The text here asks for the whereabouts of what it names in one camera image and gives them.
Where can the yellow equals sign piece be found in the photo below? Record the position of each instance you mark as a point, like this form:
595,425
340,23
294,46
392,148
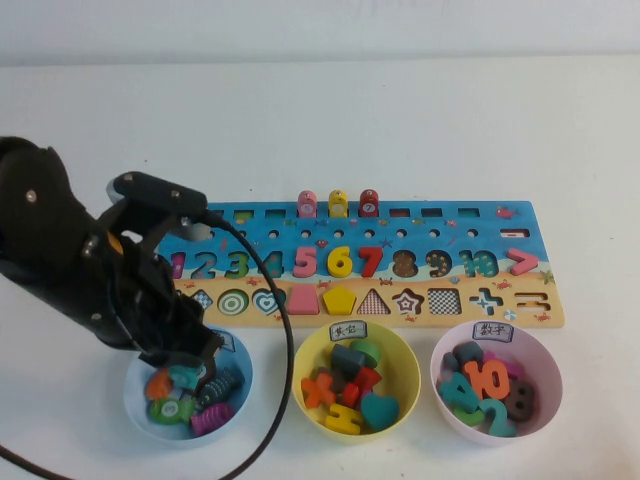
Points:
342,419

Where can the pink number five piece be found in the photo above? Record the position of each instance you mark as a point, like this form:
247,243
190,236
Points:
305,262

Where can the yellow number six piece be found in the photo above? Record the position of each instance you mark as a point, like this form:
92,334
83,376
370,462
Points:
340,265

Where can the orange number ten piece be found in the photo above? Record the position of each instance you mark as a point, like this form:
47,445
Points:
487,378

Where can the small red block piece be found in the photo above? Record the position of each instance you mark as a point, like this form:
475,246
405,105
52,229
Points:
351,395

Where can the red fish peg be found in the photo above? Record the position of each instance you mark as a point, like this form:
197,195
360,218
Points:
368,204

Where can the dark blue wooden fish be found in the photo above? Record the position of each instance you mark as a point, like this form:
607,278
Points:
222,386

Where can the teal number four piece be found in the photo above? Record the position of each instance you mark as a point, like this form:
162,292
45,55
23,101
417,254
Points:
457,395

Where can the pink fish peg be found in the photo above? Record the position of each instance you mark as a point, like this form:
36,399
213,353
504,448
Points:
307,204

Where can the green wooden fish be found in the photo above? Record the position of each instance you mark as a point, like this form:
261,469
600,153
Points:
170,411

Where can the orange plus sign piece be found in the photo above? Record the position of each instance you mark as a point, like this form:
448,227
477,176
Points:
318,391

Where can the green round disc piece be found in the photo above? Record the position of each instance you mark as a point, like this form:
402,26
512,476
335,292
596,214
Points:
369,350

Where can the red number seven piece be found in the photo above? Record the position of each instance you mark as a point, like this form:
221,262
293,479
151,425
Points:
372,257

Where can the green number piece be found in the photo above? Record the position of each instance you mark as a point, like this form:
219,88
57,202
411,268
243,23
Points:
465,415

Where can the red angular shape piece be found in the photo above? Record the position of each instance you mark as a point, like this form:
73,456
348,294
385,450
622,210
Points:
369,381

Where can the dark teal block piece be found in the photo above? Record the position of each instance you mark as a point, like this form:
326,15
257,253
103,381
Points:
347,360

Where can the magenta number piece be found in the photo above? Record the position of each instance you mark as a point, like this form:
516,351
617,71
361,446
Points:
514,370

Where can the teal wooden fish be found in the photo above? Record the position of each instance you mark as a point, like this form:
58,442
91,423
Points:
182,378

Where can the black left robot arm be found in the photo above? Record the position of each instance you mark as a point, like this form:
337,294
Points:
42,240

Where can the dark purple number eight piece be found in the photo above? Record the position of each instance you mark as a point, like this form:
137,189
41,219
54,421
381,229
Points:
520,401

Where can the yellow plastic bowl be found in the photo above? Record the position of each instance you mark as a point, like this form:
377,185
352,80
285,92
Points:
402,352

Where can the purple wooden fish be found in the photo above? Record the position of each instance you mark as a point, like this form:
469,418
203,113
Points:
212,419

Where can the handwritten label on blue bowl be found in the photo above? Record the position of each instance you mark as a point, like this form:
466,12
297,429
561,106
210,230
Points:
227,342

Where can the yellow pentagon piece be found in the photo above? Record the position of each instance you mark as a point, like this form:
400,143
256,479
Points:
339,301

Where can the teal heart piece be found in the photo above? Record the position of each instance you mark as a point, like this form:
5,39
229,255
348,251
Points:
380,412

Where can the pink trapezoid piece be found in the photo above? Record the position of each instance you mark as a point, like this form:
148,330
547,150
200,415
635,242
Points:
303,302

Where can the handwritten label on pink bowl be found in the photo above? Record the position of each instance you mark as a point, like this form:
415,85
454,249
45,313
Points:
494,332

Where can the light blue plastic bowl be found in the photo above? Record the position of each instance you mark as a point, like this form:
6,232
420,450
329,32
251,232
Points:
136,411

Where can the teal number two piece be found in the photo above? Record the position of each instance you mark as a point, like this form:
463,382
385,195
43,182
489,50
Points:
495,420

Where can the pink greater-than sign piece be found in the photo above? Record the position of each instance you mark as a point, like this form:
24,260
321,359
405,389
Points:
522,261

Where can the dark grey number piece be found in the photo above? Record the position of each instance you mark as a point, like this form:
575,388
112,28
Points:
467,354

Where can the yellow fish peg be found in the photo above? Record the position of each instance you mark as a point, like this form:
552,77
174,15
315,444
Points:
338,204

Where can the ocean print wooden puzzle board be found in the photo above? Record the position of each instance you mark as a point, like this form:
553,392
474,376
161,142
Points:
530,222

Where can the dark brown shape piece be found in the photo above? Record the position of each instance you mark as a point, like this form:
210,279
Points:
336,378

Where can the handwritten label on yellow bowl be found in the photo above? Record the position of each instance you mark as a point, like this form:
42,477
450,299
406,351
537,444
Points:
347,332

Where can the orange wooden fish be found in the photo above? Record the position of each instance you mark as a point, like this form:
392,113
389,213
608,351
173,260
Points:
159,385

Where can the pink plastic bowl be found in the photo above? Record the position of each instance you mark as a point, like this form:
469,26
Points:
546,361

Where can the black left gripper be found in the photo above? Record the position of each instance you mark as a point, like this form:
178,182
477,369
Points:
150,310

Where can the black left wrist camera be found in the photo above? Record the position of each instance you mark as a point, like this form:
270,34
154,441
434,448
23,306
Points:
160,192

